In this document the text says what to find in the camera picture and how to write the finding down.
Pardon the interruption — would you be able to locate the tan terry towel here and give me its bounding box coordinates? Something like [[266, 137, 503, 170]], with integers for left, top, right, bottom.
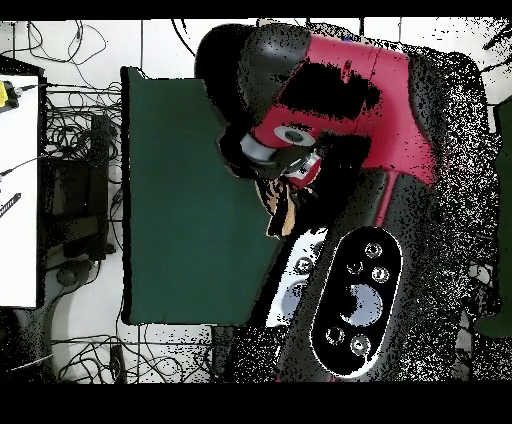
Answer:
[[255, 177, 299, 239]]

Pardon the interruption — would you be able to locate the dark green table cloth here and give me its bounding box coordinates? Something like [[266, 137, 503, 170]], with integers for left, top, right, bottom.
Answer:
[[120, 65, 289, 326]]

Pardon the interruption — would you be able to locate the dark green draped cloth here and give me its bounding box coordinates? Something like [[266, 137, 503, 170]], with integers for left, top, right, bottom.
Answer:
[[475, 95, 512, 337]]

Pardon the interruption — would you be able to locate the black equipment rack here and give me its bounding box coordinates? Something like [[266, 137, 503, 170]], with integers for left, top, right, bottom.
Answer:
[[41, 113, 115, 261]]

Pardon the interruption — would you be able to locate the black round floor foot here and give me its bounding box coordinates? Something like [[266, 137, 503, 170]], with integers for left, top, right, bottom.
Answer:
[[54, 264, 83, 288]]

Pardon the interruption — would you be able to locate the black power strip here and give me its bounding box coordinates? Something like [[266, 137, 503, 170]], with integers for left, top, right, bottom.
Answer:
[[109, 344, 127, 384]]

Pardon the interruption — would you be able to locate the white desk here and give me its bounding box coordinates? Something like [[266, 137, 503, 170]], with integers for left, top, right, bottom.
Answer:
[[0, 73, 41, 309]]

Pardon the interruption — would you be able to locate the black bar with white print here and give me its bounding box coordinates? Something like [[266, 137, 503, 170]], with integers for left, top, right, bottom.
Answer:
[[0, 192, 22, 219]]

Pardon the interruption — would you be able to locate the thick black cable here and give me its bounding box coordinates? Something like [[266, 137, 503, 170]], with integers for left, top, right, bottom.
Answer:
[[170, 18, 201, 57]]

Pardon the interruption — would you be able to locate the small black gadget with cable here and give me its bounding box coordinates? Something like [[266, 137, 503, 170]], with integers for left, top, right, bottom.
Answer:
[[2, 81, 21, 110]]

